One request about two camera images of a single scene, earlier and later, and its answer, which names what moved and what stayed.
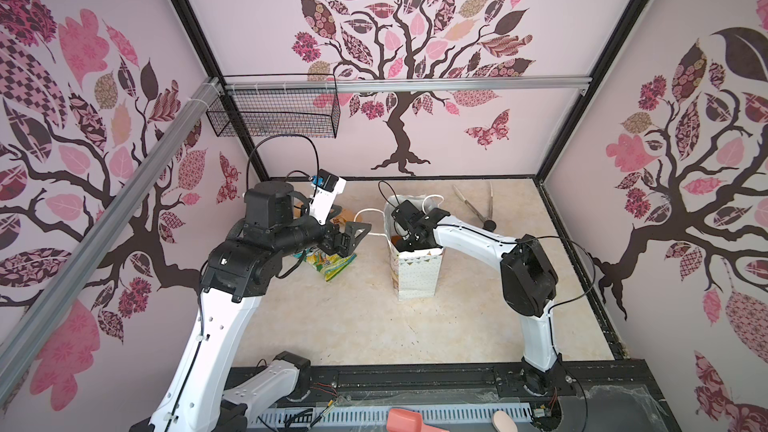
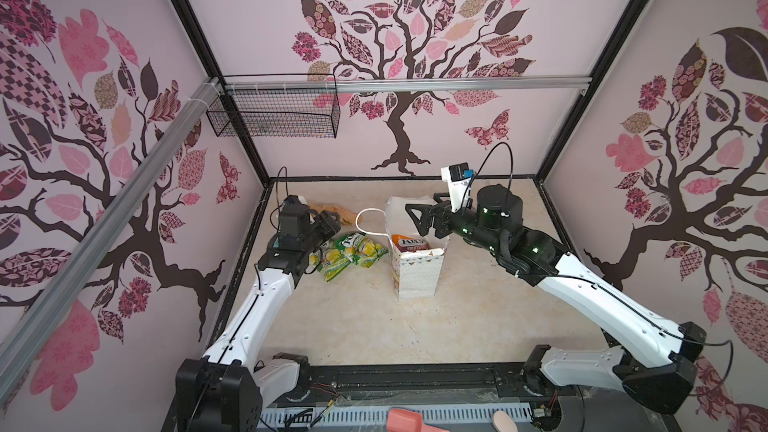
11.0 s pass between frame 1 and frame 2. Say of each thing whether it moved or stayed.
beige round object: stayed
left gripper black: moved
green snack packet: stayed
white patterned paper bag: stayed
